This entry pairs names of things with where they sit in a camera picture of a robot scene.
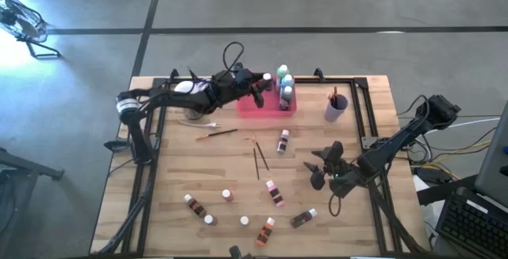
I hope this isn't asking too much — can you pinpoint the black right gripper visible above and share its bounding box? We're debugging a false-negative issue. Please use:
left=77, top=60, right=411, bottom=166
left=302, top=141, right=360, bottom=199

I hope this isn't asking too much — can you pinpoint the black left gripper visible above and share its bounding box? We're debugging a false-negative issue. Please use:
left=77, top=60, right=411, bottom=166
left=213, top=67, right=275, bottom=110

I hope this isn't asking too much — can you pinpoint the blue paint bottle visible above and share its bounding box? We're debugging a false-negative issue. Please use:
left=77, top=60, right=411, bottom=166
left=279, top=74, right=295, bottom=93

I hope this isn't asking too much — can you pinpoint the green paint bottle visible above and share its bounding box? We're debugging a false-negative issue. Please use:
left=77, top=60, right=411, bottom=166
left=275, top=64, right=291, bottom=83

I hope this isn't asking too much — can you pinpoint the purple paint bottle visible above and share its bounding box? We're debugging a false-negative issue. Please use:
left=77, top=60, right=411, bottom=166
left=276, top=129, right=291, bottom=155

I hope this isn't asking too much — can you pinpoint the lavender cup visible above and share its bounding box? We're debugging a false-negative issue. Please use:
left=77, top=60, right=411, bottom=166
left=323, top=93, right=349, bottom=124

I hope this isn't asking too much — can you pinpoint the pink paint bottle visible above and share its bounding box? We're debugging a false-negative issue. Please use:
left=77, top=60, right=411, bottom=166
left=265, top=179, right=287, bottom=208

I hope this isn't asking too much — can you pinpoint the dark brown paint bottle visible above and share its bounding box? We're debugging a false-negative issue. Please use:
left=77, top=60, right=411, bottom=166
left=289, top=207, right=318, bottom=230

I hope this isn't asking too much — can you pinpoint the orange paint bottle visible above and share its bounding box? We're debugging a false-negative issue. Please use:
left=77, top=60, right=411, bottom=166
left=255, top=216, right=276, bottom=248

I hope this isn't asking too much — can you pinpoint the pink plastic bin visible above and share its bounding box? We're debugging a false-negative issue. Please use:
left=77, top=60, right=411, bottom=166
left=237, top=74, right=298, bottom=119

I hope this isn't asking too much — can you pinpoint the black paintbrush gold ferrule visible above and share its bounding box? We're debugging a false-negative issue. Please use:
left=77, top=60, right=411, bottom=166
left=253, top=139, right=271, bottom=172
left=251, top=133, right=261, bottom=181

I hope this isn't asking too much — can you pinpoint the grey laptop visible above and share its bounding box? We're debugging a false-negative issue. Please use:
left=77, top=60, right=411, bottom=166
left=434, top=99, right=508, bottom=259

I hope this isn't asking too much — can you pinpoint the black floor fan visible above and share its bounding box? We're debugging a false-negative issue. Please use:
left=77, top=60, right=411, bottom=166
left=0, top=0, right=63, bottom=60

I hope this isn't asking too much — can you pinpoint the dark grey workbench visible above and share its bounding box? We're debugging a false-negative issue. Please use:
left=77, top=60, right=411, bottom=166
left=0, top=147, right=65, bottom=259

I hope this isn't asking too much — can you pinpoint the white power cable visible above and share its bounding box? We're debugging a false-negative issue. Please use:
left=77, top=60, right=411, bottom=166
left=177, top=118, right=222, bottom=130

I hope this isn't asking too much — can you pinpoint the black table-level camera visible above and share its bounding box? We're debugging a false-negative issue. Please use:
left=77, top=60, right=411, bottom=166
left=228, top=245, right=255, bottom=259

